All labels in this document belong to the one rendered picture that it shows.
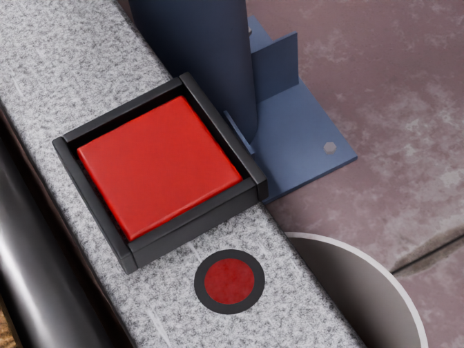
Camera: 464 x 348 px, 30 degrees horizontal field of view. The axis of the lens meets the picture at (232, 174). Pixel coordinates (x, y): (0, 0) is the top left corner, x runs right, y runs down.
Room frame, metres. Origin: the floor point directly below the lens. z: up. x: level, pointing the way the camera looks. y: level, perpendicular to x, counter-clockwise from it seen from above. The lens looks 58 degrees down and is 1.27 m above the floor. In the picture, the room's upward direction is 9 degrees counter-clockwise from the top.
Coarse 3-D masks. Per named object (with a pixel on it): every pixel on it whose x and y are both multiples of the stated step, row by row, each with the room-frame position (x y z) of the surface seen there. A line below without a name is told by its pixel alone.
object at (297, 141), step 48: (144, 0) 0.84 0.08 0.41; (192, 0) 0.82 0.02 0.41; (240, 0) 0.87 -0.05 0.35; (192, 48) 0.82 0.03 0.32; (240, 48) 0.86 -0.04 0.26; (288, 48) 0.96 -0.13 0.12; (240, 96) 0.85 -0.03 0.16; (288, 96) 0.94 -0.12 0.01; (288, 144) 0.84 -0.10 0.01; (336, 144) 0.82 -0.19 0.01; (288, 192) 0.75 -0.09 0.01
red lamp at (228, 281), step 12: (216, 264) 0.18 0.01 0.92; (228, 264) 0.18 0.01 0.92; (240, 264) 0.17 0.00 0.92; (216, 276) 0.17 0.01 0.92; (228, 276) 0.17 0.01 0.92; (240, 276) 0.17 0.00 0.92; (252, 276) 0.17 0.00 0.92; (216, 288) 0.16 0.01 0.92; (228, 288) 0.16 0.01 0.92; (240, 288) 0.16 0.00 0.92; (252, 288) 0.16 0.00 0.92; (216, 300) 0.16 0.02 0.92; (228, 300) 0.16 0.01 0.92; (240, 300) 0.16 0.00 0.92
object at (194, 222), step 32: (160, 96) 0.26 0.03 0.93; (192, 96) 0.26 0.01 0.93; (96, 128) 0.25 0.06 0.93; (224, 128) 0.24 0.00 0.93; (64, 160) 0.23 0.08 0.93; (224, 192) 0.20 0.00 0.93; (256, 192) 0.20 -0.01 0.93; (192, 224) 0.19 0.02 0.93; (128, 256) 0.18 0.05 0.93; (160, 256) 0.18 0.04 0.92
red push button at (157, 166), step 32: (128, 128) 0.25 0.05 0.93; (160, 128) 0.25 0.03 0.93; (192, 128) 0.24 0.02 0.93; (96, 160) 0.23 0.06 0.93; (128, 160) 0.23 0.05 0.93; (160, 160) 0.23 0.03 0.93; (192, 160) 0.23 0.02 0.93; (224, 160) 0.22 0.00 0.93; (128, 192) 0.21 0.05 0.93; (160, 192) 0.21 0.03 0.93; (192, 192) 0.21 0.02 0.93; (128, 224) 0.20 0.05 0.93; (160, 224) 0.19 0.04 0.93
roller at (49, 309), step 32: (0, 160) 0.25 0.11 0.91; (0, 192) 0.23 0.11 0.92; (0, 224) 0.21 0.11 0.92; (32, 224) 0.21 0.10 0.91; (0, 256) 0.20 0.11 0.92; (32, 256) 0.19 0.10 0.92; (64, 256) 0.20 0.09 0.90; (0, 288) 0.18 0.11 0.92; (32, 288) 0.18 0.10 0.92; (64, 288) 0.18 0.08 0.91; (32, 320) 0.16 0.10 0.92; (64, 320) 0.16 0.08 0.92; (96, 320) 0.16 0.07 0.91
